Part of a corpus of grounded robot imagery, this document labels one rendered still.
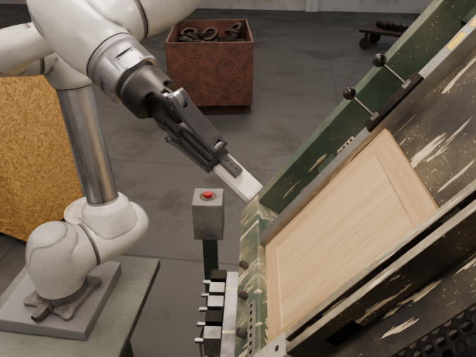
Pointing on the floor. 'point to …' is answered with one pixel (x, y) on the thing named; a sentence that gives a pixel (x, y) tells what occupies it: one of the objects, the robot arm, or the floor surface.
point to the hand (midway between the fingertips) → (238, 178)
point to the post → (210, 258)
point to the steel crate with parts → (212, 63)
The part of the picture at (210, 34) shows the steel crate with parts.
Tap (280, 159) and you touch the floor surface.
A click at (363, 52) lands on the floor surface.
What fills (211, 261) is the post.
